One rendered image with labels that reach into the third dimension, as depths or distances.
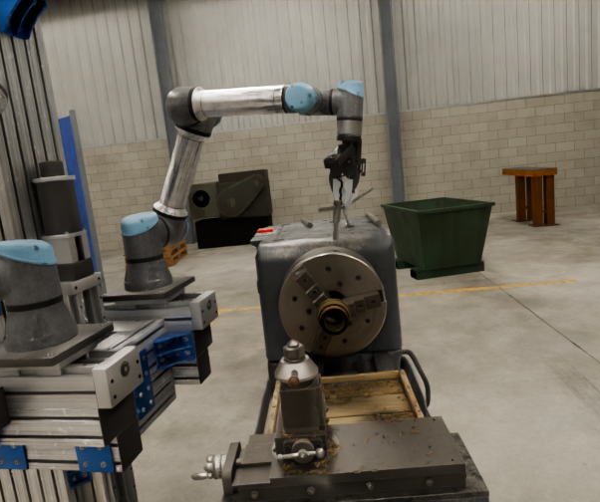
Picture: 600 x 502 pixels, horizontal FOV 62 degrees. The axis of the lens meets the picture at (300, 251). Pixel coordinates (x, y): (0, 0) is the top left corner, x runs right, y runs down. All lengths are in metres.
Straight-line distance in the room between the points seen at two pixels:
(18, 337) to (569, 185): 11.91
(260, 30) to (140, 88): 2.98
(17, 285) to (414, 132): 10.68
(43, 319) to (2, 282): 0.11
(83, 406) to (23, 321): 0.22
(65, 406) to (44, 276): 0.29
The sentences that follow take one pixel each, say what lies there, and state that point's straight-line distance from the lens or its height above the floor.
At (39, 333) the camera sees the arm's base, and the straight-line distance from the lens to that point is 1.23.
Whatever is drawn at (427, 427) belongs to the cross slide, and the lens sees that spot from 1.05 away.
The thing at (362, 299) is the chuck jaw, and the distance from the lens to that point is 1.40.
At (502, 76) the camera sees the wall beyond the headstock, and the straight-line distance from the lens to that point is 12.07.
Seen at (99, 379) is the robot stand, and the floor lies 1.09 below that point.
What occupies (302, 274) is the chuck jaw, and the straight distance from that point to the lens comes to 1.40.
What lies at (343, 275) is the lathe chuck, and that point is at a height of 1.17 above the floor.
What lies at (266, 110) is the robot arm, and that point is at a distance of 1.42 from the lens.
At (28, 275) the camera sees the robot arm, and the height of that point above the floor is 1.32.
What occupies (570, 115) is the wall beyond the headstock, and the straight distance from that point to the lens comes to 12.47.
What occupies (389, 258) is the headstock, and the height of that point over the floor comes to 1.17.
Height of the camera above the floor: 1.49
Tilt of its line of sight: 10 degrees down
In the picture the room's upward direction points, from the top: 6 degrees counter-clockwise
